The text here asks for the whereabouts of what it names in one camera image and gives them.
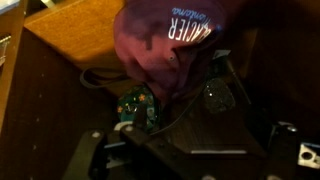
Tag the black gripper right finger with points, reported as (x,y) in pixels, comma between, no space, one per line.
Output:
(291,156)

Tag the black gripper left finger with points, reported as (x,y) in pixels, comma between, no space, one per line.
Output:
(142,156)

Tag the maroon Glacier Montana cap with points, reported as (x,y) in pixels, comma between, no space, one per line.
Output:
(164,43)

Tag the brown wooden shelf cabinet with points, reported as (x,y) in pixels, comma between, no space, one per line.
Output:
(63,78)

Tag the teal floral glass ornament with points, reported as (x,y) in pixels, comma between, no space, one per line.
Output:
(132,100)

